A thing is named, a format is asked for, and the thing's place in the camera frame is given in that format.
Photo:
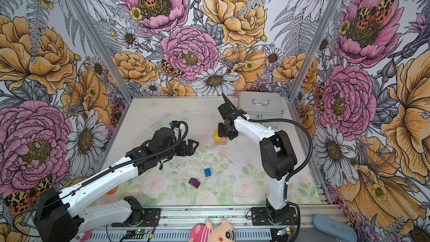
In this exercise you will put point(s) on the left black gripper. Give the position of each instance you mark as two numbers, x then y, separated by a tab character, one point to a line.
190	150

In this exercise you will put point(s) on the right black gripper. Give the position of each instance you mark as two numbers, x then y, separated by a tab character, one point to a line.
221	132

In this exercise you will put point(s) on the yellow wood block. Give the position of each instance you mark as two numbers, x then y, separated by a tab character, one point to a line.
217	137

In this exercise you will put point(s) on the natural wood block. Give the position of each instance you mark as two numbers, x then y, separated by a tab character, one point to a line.
220	142

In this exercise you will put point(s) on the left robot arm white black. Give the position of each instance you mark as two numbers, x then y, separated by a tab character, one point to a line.
62	215

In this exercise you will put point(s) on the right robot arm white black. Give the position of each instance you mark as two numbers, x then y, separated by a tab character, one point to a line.
276	151

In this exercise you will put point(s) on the blue wood block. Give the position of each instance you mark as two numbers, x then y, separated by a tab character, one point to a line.
207	172

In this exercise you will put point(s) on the purple wood block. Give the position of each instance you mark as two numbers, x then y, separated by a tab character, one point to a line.
194	182

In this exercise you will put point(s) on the silver aluminium case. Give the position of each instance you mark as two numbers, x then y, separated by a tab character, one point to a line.
261	105

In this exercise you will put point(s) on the pink plush pig toy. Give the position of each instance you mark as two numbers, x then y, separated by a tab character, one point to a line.
208	233

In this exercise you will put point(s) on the small pink toy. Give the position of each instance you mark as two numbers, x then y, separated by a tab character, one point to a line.
83	237

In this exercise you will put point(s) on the blue grey cushion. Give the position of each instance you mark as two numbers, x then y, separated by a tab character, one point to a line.
334	228

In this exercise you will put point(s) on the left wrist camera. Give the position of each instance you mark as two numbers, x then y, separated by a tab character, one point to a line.
175	124

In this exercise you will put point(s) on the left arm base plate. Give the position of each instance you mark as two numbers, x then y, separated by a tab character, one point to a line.
147	217

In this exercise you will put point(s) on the aluminium front rail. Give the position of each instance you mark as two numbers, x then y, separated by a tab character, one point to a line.
176	222

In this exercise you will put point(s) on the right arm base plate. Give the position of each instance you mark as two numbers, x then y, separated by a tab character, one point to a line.
262	216

